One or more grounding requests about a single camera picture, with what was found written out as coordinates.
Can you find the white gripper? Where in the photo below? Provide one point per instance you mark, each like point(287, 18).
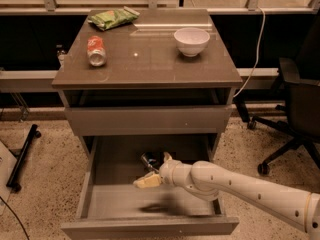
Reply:
point(166, 172)

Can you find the silver blue redbull can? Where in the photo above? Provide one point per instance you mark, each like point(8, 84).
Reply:
point(152, 161)

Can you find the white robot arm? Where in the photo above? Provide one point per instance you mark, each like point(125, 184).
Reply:
point(204, 180)

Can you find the closed grey upper drawer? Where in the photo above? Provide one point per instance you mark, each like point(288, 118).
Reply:
point(148, 120)

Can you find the open grey middle drawer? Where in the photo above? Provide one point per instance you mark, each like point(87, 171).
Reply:
point(111, 207)

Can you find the grey drawer cabinet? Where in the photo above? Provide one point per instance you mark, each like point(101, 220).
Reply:
point(144, 68)

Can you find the red soda can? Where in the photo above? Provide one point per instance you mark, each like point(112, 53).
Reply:
point(95, 51)

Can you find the white bowl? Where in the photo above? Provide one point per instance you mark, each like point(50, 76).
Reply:
point(191, 41)

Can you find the black stand leg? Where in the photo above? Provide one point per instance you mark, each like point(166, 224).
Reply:
point(14, 176)

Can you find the white floor board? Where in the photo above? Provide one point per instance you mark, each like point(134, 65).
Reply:
point(7, 163)

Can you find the green chip bag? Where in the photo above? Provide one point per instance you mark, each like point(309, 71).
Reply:
point(113, 18)

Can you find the black office chair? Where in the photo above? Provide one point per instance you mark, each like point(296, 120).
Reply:
point(300, 77)

